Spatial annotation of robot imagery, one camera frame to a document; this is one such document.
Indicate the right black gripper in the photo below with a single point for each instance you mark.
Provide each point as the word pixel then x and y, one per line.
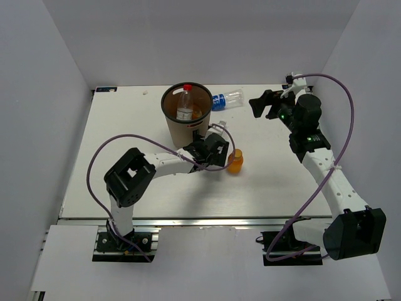
pixel 267 98

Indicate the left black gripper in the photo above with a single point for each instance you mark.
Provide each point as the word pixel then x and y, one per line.
pixel 218 159

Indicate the blue label water bottle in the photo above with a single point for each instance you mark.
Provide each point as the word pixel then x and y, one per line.
pixel 222 127
pixel 229 100

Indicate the orange juice bottle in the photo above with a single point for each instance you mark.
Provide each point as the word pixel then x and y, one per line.
pixel 235 161
pixel 196 112

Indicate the red label water bottle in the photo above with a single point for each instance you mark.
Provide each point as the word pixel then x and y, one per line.
pixel 185 105

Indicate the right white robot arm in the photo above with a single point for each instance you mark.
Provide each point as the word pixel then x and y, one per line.
pixel 355 228

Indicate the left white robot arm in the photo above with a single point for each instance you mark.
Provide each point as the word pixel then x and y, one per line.
pixel 129 177

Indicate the brown bin with black rim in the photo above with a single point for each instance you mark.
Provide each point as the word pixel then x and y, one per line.
pixel 184 132

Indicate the upright orange juice bottle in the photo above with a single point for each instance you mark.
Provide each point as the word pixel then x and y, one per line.
pixel 235 161

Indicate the left blue corner marker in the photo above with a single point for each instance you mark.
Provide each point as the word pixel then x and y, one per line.
pixel 105 89

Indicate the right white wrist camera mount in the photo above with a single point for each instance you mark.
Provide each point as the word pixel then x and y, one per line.
pixel 296 82

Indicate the aluminium table frame rail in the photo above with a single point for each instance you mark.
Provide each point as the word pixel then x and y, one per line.
pixel 206 222

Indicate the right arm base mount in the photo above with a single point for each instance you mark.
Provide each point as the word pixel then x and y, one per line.
pixel 286 245

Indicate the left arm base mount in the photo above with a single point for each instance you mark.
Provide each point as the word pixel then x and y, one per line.
pixel 110 248

